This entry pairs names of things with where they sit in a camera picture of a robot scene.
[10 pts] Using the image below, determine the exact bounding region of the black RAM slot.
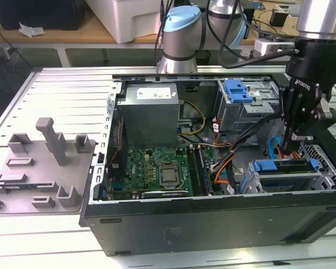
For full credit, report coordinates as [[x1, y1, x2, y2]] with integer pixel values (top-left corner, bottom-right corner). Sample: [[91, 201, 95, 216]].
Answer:
[[186, 145, 206, 197]]

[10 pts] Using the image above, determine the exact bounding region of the large white box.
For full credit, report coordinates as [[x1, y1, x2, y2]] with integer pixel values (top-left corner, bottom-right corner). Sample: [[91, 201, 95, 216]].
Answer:
[[85, 0, 183, 44]]

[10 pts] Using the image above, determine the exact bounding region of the small black cube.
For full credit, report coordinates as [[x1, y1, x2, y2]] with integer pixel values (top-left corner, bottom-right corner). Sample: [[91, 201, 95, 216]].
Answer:
[[269, 8, 290, 28]]

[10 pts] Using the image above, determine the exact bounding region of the grey parts rack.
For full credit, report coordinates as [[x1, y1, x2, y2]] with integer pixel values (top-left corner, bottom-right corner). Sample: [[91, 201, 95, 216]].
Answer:
[[0, 117, 98, 216]]

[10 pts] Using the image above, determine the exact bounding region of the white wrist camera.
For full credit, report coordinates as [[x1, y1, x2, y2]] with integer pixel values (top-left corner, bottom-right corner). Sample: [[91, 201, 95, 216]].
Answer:
[[253, 38, 297, 56]]

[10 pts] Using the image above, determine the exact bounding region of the silver CPU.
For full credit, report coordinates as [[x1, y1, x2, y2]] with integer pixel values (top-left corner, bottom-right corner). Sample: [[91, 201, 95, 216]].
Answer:
[[160, 168, 179, 183]]

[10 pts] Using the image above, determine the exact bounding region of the black graphics card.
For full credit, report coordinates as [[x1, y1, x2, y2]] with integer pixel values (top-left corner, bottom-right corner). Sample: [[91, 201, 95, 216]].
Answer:
[[134, 189, 191, 200]]

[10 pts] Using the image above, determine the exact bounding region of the flat white box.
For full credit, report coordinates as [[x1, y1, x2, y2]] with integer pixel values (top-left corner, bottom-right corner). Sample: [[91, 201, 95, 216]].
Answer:
[[288, 4, 302, 17]]

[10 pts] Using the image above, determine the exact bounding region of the crumpled white plastic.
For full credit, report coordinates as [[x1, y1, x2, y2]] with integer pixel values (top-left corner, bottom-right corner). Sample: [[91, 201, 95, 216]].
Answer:
[[18, 22, 46, 39]]

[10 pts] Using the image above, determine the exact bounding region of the metal disk bay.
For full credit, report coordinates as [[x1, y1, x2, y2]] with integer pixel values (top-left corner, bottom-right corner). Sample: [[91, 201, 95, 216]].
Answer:
[[237, 157, 336, 194]]

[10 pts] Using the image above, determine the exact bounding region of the hard disk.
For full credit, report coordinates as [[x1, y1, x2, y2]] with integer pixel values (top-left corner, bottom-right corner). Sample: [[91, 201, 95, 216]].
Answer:
[[240, 158, 319, 194]]

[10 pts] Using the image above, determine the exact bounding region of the black sleeved cable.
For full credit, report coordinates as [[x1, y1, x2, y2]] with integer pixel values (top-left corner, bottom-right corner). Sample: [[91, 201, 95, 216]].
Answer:
[[209, 113, 283, 171]]

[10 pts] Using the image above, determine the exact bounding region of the metal drive cage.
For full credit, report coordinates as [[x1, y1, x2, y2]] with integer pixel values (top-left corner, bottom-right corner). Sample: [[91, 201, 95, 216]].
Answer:
[[214, 79, 283, 136]]

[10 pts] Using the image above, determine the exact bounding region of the yellow black cable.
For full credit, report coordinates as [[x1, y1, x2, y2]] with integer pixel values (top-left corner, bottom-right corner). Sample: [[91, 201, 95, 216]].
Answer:
[[176, 100, 207, 138]]

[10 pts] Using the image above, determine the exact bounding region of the thick black camera cable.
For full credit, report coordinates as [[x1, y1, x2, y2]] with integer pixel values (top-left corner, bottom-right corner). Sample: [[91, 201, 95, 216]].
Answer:
[[206, 0, 300, 69]]

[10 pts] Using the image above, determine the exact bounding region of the black PC case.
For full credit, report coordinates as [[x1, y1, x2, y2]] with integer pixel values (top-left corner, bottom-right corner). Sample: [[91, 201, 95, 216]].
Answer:
[[78, 64, 336, 257]]

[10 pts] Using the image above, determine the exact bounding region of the green motherboard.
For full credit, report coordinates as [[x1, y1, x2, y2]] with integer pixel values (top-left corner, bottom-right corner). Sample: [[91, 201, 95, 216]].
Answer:
[[108, 145, 223, 201]]

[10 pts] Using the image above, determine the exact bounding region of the orange flat wire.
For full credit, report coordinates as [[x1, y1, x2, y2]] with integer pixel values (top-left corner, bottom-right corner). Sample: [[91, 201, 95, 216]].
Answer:
[[212, 166, 231, 186]]

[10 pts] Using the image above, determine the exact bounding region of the blue plastic latch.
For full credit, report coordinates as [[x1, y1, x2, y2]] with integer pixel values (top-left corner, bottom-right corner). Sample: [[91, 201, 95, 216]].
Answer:
[[223, 80, 254, 103]]

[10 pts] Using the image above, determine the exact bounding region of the large black equipment box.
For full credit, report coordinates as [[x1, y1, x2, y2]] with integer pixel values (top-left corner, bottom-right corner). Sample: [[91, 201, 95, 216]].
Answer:
[[0, 0, 86, 31]]

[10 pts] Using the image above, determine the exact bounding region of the black case fan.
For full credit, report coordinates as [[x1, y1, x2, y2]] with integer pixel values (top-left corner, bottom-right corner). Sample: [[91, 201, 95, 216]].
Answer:
[[111, 114, 128, 180]]

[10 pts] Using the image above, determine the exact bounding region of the thin cable with metal plug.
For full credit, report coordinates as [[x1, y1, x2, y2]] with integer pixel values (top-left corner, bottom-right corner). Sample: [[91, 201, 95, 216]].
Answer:
[[153, 0, 169, 67]]

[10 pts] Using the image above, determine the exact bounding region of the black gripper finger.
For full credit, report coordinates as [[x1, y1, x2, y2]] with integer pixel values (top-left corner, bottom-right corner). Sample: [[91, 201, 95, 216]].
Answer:
[[285, 86, 336, 154], [279, 81, 297, 152]]

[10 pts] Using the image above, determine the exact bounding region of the CPU socket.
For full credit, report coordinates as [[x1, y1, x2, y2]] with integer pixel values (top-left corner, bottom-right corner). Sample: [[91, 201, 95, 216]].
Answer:
[[156, 163, 186, 191]]

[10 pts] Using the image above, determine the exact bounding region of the grey power supply unit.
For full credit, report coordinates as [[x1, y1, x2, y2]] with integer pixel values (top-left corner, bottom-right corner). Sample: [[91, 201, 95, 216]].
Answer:
[[116, 82, 182, 148]]

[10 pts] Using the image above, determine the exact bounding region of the blue data wire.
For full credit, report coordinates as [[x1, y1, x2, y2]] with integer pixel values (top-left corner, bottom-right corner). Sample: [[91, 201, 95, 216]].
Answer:
[[268, 136, 283, 160]]

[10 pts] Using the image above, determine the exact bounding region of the wooden desk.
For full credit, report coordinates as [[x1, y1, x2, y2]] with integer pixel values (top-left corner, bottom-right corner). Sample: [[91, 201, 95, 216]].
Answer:
[[0, 0, 300, 68]]

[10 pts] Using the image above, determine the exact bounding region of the orange black power wire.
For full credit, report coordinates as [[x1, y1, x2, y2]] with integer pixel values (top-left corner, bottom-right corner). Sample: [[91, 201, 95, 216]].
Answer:
[[277, 147, 302, 161]]

